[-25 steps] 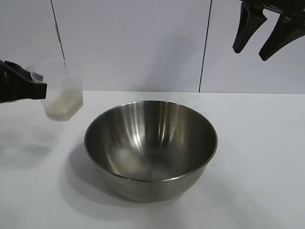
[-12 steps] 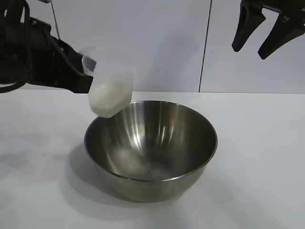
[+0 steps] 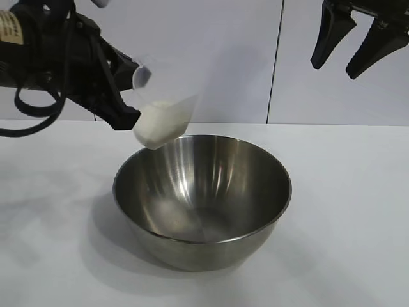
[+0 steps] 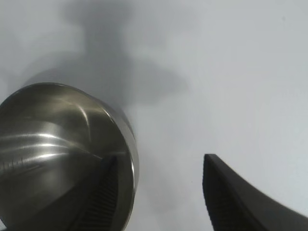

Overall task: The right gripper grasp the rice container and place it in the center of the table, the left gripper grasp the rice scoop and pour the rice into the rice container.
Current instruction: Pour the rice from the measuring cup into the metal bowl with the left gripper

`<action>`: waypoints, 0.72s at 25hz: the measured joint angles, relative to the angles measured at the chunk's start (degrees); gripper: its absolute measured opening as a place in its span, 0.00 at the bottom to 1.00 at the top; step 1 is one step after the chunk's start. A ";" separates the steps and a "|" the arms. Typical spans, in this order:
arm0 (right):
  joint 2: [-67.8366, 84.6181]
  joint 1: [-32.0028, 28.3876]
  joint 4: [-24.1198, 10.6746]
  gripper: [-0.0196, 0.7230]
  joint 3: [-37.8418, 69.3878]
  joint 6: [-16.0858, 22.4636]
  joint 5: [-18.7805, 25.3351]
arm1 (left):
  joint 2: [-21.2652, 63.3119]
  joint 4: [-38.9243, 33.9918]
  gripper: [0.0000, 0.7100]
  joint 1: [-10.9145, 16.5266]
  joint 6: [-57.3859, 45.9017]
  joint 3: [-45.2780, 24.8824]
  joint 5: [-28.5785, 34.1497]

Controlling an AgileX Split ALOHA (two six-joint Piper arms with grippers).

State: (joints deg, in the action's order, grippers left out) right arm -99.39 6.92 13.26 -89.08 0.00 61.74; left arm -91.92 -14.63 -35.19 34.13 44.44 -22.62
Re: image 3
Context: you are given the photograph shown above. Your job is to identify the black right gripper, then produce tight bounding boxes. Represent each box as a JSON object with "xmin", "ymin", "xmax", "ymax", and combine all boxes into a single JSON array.
[{"xmin": 310, "ymin": 0, "xmax": 409, "ymax": 80}]

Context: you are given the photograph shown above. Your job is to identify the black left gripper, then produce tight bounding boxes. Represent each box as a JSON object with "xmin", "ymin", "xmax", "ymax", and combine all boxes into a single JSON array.
[{"xmin": 28, "ymin": 0, "xmax": 153, "ymax": 131}]

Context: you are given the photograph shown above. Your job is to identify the white rice grains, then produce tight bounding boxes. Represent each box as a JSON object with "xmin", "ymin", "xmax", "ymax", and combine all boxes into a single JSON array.
[{"xmin": 133, "ymin": 100, "xmax": 189, "ymax": 150}]

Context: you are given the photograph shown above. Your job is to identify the translucent plastic measuring cup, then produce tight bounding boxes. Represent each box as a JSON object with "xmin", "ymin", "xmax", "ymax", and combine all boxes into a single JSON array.
[{"xmin": 132, "ymin": 52, "xmax": 205, "ymax": 150}]

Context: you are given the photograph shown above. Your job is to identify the stainless steel mixing bowl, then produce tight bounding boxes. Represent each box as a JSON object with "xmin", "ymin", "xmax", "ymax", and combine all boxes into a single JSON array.
[{"xmin": 112, "ymin": 134, "xmax": 293, "ymax": 272}]

